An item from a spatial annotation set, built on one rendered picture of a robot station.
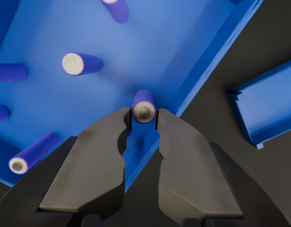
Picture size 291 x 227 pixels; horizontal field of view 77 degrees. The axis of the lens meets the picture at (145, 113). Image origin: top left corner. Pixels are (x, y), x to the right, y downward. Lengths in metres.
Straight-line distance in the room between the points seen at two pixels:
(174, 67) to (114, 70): 0.07
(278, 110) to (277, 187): 0.32
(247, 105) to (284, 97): 0.13
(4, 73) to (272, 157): 0.82
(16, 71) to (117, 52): 0.11
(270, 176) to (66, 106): 0.80
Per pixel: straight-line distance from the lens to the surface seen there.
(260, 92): 0.73
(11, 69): 0.23
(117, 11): 0.18
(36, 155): 0.21
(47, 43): 0.24
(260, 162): 0.84
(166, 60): 0.21
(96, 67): 0.19
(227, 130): 0.72
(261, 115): 0.76
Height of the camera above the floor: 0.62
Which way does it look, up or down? 75 degrees down
